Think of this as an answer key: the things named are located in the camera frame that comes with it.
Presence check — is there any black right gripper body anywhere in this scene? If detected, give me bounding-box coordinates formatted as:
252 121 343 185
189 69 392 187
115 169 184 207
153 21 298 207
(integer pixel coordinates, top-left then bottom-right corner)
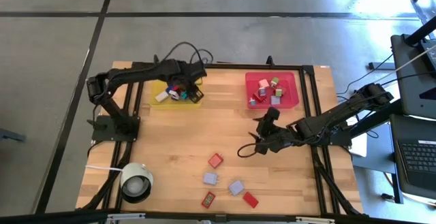
254 106 296 155

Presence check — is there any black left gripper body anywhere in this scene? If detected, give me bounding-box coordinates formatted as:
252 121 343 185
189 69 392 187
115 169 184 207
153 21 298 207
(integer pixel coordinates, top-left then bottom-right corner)
168 59 208 89

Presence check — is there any yellow translucent plastic bin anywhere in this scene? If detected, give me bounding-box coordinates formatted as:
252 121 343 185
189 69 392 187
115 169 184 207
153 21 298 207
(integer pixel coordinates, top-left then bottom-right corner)
149 72 204 111

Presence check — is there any red translucent plastic bin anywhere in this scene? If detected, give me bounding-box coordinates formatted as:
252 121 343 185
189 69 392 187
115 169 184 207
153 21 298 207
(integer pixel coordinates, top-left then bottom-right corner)
244 71 300 110

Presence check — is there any red rectangular case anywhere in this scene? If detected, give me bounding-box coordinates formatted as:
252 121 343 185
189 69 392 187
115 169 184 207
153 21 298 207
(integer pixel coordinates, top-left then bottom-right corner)
242 191 260 209

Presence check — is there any white paper sheet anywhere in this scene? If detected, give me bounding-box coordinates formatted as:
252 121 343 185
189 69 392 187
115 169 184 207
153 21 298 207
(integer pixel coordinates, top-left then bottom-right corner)
349 133 369 158

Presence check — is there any white round lamp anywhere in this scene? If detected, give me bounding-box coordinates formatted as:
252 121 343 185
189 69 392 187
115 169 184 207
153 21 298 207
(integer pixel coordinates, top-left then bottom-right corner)
119 162 155 204

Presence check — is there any black laptop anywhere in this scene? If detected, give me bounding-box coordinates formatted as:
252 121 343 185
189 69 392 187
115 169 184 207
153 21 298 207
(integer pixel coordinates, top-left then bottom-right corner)
390 114 436 201

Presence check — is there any black equipment cart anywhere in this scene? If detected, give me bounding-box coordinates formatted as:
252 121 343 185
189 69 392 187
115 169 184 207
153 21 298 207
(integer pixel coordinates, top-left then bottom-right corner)
350 14 436 206

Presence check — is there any grey chair foot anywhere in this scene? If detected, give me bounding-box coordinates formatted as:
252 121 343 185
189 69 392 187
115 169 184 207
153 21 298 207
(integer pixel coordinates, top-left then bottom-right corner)
0 127 27 143

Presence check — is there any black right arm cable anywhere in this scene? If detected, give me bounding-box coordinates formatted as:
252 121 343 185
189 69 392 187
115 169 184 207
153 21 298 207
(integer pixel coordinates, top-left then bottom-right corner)
236 141 263 159

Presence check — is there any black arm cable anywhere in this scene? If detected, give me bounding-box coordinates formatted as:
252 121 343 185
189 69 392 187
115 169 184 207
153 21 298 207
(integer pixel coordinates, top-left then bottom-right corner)
236 141 263 159
162 41 215 67

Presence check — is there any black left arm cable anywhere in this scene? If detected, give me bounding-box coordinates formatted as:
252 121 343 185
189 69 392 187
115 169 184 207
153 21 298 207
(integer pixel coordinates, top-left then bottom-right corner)
162 41 215 67

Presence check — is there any black aluminium table frame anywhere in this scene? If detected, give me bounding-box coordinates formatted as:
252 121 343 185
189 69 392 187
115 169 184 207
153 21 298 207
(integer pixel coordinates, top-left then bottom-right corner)
76 54 367 218

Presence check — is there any silver metal bracket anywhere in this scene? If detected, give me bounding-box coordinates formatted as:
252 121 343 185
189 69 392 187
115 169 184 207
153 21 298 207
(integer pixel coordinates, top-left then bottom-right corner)
106 212 146 223
295 216 337 224

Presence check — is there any black floor cable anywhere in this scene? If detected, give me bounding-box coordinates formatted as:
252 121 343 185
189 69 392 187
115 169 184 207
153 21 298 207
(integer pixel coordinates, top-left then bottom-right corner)
337 53 436 97

